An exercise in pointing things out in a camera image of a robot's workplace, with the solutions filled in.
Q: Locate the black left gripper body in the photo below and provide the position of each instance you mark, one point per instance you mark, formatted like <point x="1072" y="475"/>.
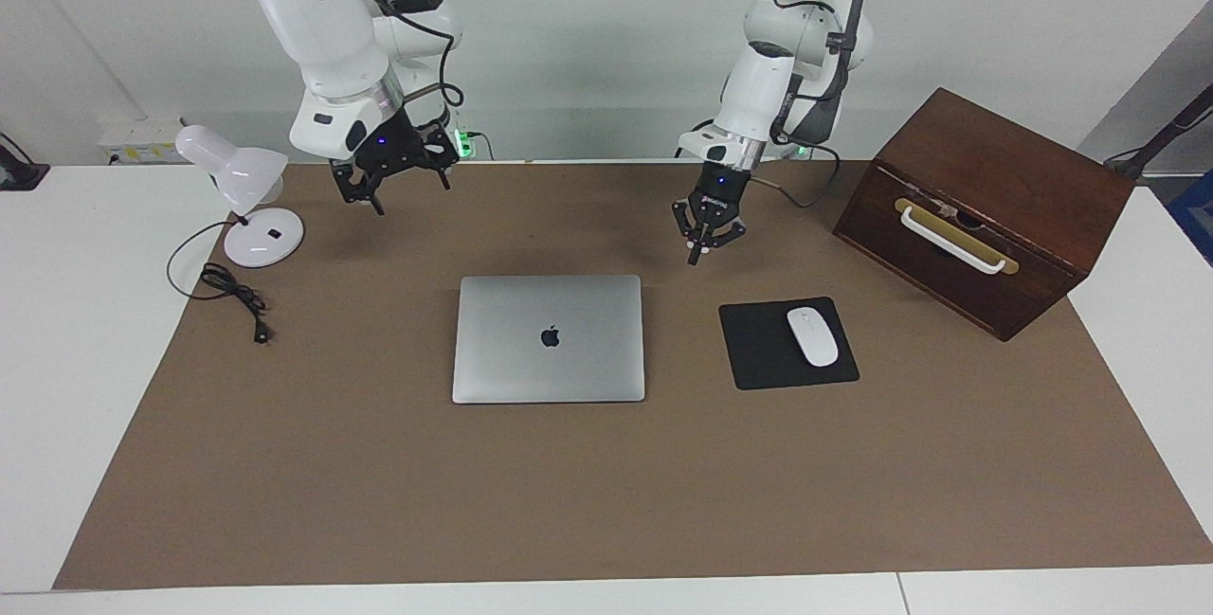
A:
<point x="720" y="189"/>

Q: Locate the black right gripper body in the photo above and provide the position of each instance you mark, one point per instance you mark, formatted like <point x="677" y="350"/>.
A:
<point x="389" y="146"/>

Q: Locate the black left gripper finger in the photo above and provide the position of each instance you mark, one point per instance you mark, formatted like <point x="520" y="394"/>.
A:
<point x="689" y="231"/>
<point x="725" y="231"/>

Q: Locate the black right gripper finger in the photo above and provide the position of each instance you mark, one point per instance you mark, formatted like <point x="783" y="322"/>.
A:
<point x="360" y="187"/>
<point x="441" y="153"/>

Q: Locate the silver apple laptop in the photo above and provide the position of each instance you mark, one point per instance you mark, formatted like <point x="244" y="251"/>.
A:
<point x="550" y="340"/>

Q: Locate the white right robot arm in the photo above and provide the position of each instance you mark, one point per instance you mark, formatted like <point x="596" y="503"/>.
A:
<point x="313" y="9"/>

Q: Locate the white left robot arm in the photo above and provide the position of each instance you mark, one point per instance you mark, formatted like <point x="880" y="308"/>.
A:
<point x="758" y="94"/>

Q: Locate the black mouse pad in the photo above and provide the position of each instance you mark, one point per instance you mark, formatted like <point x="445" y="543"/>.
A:
<point x="758" y="350"/>

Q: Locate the white desk lamp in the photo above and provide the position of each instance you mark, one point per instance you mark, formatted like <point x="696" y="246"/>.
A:
<point x="237" y="170"/>

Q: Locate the white computer mouse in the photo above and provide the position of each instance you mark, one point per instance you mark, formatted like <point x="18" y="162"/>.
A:
<point x="813" y="337"/>

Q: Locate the white power strip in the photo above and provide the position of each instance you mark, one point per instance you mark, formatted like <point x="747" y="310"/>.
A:
<point x="137" y="141"/>

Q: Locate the brown table mat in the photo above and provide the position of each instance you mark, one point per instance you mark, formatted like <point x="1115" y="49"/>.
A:
<point x="606" y="501"/>

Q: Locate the dark brown wooden box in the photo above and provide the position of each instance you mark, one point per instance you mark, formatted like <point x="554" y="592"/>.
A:
<point x="1023" y="170"/>

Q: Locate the black stand pole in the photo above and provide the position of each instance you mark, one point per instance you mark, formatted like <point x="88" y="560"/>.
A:
<point x="1166" y="136"/>

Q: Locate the black clamp mount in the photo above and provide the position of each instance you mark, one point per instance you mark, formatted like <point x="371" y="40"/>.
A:
<point x="19" y="174"/>

